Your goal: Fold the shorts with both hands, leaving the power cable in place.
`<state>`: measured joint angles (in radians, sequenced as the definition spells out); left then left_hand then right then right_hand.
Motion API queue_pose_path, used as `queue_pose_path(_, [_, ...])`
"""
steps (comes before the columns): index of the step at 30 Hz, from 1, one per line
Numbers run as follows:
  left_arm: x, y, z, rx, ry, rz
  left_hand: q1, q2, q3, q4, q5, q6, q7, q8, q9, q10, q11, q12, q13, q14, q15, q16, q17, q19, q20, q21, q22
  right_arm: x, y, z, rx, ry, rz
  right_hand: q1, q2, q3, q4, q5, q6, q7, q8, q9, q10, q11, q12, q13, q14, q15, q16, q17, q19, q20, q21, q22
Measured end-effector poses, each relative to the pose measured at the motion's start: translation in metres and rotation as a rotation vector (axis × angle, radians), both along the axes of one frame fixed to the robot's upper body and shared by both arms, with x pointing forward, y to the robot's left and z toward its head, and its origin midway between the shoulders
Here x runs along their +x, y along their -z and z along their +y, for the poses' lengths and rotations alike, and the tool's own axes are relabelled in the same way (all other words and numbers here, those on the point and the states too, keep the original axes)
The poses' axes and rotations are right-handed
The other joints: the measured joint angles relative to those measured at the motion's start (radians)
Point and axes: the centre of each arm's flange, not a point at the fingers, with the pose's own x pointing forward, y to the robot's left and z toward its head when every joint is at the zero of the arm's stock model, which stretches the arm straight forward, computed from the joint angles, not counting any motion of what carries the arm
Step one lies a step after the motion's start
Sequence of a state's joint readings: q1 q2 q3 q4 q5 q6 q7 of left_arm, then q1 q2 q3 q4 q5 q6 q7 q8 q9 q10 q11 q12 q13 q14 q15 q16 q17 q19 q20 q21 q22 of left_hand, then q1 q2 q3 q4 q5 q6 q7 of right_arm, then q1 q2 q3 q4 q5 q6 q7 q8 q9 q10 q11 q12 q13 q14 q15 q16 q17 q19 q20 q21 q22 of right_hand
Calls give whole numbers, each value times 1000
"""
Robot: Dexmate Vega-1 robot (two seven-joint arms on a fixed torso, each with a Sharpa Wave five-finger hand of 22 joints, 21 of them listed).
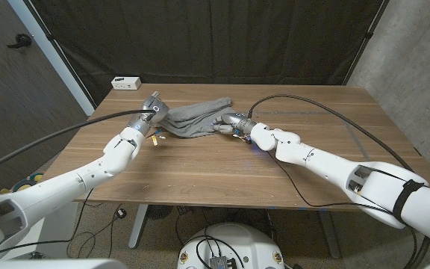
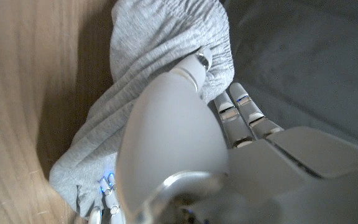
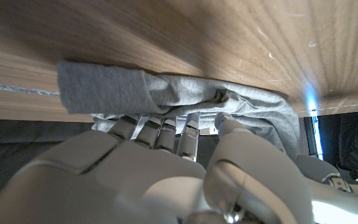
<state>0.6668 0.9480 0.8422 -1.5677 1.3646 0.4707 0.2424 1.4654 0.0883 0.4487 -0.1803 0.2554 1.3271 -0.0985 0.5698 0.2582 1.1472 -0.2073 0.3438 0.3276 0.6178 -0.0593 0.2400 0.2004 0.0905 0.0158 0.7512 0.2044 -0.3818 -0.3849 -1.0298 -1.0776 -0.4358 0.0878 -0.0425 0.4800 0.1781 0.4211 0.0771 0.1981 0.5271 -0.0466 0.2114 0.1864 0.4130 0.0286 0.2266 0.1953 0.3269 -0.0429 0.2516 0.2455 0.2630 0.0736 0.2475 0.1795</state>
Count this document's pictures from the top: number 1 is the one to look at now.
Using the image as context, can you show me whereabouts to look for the yellow and black floor item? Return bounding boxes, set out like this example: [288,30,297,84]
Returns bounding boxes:
[11,171,44,194]

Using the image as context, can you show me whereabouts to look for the grey fabric shorts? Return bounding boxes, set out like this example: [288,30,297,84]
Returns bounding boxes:
[159,96,235,139]

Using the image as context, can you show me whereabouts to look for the white door frame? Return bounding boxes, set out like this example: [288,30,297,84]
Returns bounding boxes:
[7,0,96,117]

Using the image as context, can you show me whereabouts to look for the white power strip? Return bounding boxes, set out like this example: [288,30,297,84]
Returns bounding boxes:
[110,76,143,91]

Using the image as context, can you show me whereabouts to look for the dark wooden door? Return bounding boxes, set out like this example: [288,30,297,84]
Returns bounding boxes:
[0,0,89,195]

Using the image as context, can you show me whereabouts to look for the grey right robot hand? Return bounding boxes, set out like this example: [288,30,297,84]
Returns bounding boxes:
[211,111,258,136]

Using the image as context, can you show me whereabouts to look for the black backdrop curtain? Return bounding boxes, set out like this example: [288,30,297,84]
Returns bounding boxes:
[30,0,387,108]

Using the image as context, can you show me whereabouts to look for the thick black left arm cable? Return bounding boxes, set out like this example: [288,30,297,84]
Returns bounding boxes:
[0,108,156,179]

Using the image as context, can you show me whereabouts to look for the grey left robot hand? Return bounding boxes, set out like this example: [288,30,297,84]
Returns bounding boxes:
[140,90,170,126]

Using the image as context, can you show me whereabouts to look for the white table leg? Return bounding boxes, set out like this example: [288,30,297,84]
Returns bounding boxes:
[128,203,149,250]

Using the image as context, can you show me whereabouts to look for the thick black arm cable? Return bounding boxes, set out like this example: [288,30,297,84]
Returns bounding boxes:
[247,93,430,269]
[0,108,156,179]

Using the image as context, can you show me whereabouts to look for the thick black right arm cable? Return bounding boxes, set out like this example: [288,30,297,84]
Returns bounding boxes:
[247,93,430,269]

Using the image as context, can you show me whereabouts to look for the dark grey table leg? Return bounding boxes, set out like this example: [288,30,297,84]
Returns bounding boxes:
[317,210,342,259]

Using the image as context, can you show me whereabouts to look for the dark round floor fan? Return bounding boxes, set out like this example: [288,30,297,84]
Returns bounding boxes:
[146,204,174,220]

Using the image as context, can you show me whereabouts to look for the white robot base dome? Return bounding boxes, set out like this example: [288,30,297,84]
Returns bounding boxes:
[176,223,286,269]

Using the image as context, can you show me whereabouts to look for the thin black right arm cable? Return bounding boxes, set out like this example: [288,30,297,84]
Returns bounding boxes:
[265,149,397,217]

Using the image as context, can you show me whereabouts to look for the black door handle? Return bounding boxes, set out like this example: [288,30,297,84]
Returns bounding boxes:
[7,33,33,49]

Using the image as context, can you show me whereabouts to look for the black backdrop stand pole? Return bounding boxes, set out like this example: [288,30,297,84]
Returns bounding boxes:
[342,0,390,87]
[22,0,99,108]

